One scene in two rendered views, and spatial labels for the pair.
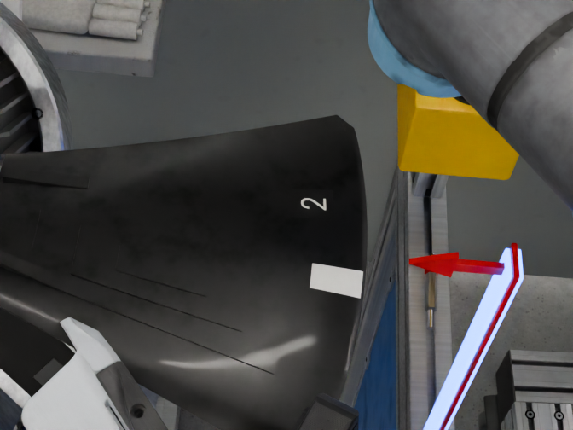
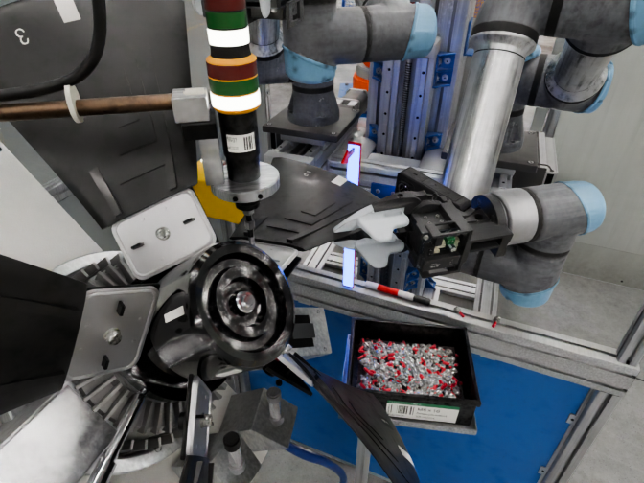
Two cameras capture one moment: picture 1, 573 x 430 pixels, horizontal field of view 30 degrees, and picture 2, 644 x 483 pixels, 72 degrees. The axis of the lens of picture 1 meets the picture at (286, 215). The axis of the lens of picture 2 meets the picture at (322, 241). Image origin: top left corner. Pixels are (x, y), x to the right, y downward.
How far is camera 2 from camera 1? 59 cm
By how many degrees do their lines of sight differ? 47
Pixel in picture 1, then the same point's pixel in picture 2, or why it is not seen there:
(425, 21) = (333, 37)
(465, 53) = (352, 34)
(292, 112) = not seen: hidden behind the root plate
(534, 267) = not seen: hidden behind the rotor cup
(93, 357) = (364, 212)
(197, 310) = (340, 206)
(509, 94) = (372, 32)
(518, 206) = not seen: hidden behind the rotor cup
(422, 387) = (319, 277)
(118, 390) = (384, 205)
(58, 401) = (378, 228)
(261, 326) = (351, 198)
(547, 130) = (389, 30)
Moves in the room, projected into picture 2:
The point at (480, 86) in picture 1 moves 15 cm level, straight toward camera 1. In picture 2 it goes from (362, 38) to (465, 57)
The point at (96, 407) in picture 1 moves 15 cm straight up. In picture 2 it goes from (384, 219) to (397, 98)
